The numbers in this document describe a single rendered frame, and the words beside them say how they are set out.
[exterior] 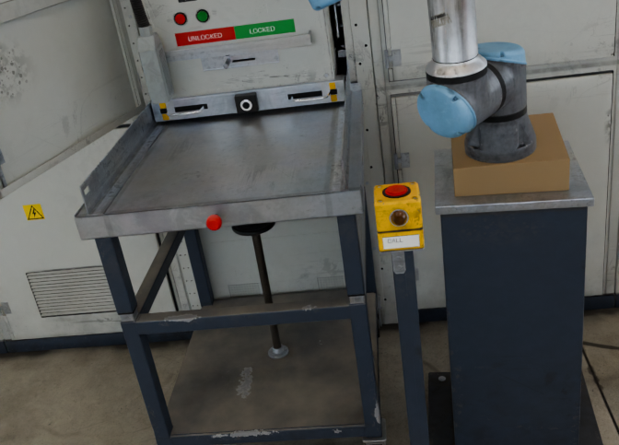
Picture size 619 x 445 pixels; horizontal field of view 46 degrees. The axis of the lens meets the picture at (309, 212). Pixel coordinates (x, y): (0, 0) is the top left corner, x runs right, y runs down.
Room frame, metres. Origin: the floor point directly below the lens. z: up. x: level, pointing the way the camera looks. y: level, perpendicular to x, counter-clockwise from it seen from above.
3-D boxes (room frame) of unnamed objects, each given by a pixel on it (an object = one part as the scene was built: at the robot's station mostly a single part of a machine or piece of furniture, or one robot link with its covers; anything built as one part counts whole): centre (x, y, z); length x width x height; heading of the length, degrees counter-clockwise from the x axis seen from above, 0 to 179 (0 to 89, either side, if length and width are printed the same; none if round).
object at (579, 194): (1.48, -0.45, 0.74); 0.32 x 0.32 x 0.02; 78
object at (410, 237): (1.15, -0.16, 0.85); 0.08 x 0.08 x 0.10; 82
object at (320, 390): (1.72, 0.15, 0.46); 0.64 x 0.58 x 0.66; 172
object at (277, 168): (1.72, 0.15, 0.80); 0.68 x 0.62 x 0.06; 172
